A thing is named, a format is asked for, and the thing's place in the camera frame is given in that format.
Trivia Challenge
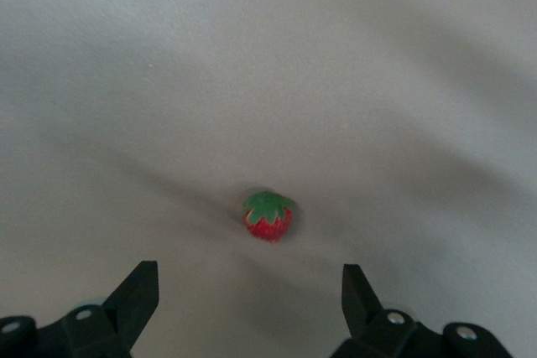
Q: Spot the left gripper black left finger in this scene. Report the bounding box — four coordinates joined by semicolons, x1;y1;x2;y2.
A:
0;260;159;358

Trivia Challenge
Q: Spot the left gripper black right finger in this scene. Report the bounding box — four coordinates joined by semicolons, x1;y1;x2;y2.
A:
331;264;515;358

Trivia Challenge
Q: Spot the red toy strawberry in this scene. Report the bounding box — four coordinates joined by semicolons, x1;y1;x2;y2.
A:
242;190;294;245

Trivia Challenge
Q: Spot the brown tablecloth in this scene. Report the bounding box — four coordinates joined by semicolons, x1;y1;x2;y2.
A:
0;0;537;358

